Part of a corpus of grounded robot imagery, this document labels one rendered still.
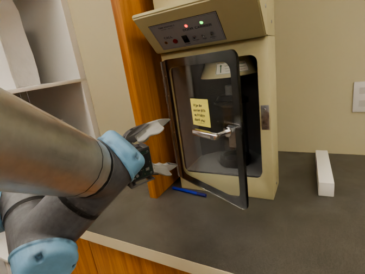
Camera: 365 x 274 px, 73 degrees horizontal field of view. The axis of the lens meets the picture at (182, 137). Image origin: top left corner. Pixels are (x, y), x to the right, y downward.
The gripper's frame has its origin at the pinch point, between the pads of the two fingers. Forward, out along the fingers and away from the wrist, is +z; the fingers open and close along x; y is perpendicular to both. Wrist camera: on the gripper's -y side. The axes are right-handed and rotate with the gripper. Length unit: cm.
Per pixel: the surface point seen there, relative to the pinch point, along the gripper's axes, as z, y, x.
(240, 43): 25.6, 0.7, 20.0
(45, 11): 5, -134, 57
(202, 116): 13.5, -3.5, 2.9
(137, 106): 3.8, -22.6, 6.2
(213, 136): 8.5, 6.2, 0.3
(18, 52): -16, -125, 34
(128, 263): -12.4, -14.5, -37.7
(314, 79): 71, -4, 4
